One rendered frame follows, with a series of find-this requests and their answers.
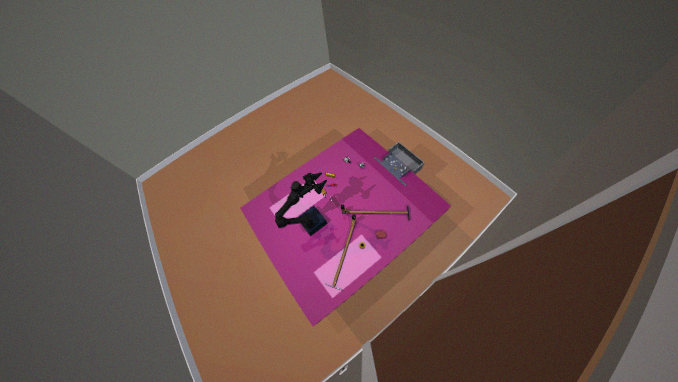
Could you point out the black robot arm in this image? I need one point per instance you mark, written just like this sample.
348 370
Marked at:
297 190

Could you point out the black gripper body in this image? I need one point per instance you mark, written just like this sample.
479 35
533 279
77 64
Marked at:
315 187

